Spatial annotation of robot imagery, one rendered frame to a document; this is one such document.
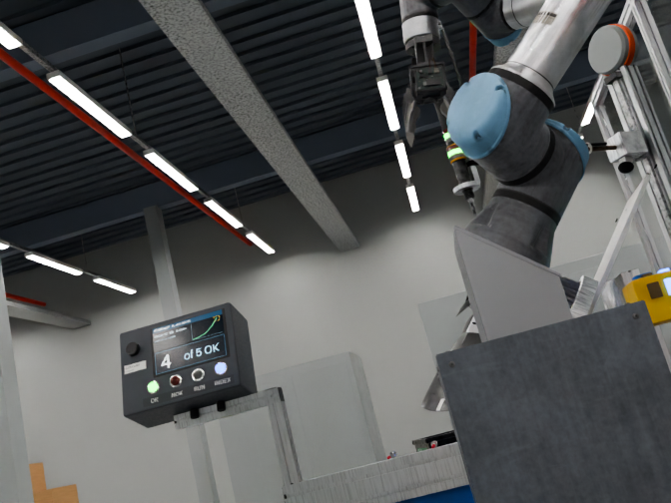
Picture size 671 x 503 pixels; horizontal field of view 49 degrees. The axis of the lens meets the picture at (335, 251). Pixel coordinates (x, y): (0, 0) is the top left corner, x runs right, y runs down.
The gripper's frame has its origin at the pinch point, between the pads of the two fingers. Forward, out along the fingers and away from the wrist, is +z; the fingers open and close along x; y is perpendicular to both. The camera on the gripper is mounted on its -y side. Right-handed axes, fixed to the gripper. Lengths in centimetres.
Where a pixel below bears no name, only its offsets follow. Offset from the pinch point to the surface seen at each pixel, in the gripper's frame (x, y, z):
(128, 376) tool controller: -69, -3, 41
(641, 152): 64, -75, -8
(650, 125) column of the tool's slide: 69, -79, -17
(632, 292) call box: 34.1, 0.7, 35.0
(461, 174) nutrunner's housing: 8.1, -42.3, -1.5
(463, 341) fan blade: 4, -46, 42
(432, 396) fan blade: -6, -44, 55
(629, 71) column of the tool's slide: 66, -81, -36
